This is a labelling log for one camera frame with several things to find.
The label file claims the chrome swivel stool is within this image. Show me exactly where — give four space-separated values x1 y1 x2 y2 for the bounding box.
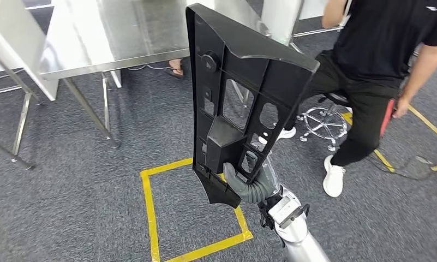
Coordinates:
296 91 352 153

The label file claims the stainless steel workbench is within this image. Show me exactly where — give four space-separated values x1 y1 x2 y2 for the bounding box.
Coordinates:
38 0 273 150

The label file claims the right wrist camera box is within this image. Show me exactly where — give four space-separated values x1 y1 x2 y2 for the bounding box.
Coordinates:
268 195 305 229

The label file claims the yellow floor tape square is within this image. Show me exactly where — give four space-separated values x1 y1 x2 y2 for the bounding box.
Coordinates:
342 105 437 173

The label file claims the black plastic plate bracket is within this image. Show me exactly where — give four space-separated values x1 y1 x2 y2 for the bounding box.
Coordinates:
184 3 320 210

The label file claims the person's left hand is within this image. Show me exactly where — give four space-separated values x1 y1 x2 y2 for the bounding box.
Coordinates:
391 97 411 120

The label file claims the stainless steel table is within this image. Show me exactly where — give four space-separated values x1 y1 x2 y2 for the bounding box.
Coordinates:
0 45 43 171
290 24 345 55

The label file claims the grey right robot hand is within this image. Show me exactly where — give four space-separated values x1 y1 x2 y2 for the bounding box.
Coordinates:
222 153 282 202

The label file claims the person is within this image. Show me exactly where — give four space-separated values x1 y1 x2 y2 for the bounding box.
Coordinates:
276 0 437 199
165 58 185 80

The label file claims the white desk block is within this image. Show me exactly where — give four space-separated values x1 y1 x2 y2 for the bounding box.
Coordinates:
0 0 60 102
260 0 329 46

